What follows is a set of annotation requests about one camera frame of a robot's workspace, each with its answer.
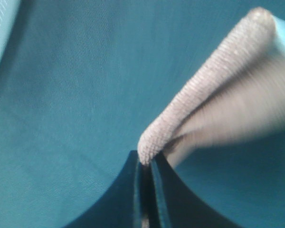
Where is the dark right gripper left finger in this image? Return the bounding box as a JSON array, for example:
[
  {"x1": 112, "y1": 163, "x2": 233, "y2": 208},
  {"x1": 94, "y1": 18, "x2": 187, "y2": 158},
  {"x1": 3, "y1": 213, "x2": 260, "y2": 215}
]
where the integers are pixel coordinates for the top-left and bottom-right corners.
[{"x1": 66, "y1": 151, "x2": 144, "y2": 228}]

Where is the black table mat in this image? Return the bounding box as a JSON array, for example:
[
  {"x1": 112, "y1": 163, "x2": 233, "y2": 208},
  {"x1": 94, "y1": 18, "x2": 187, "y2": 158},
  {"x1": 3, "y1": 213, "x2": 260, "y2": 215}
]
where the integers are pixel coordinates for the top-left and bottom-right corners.
[{"x1": 0, "y1": 0, "x2": 285, "y2": 228}]

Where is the brown towel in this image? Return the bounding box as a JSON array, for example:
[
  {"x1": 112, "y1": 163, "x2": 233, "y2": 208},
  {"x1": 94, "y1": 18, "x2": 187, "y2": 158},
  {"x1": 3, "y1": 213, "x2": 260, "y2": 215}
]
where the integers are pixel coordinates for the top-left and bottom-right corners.
[{"x1": 137, "y1": 7, "x2": 285, "y2": 166}]

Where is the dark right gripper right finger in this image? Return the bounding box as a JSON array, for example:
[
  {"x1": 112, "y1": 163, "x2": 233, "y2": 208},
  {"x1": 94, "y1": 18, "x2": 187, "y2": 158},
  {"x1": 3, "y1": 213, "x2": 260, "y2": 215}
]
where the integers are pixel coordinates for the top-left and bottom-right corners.
[{"x1": 152, "y1": 154, "x2": 240, "y2": 228}]

